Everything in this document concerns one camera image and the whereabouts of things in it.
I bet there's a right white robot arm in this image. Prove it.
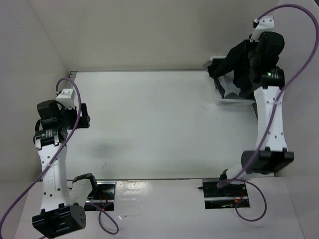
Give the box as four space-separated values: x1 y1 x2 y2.
217 31 294 196

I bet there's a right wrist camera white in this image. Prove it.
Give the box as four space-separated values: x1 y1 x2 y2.
250 15 275 42

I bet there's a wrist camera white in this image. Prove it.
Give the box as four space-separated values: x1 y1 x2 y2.
250 15 275 42
55 89 75 109

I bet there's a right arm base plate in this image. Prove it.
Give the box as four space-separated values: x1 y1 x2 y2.
197 181 250 210

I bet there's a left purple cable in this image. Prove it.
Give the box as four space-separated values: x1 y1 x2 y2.
0 78 119 235

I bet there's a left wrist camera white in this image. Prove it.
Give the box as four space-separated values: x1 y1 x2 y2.
55 89 75 109

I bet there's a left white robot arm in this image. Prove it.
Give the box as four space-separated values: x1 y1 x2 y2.
32 100 99 239

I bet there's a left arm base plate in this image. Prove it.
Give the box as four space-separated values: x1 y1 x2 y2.
84 180 116 212

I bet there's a black pleated skirt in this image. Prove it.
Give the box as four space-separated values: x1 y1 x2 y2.
206 40 254 100

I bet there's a white laundry basket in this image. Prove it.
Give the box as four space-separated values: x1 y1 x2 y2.
207 56 255 106

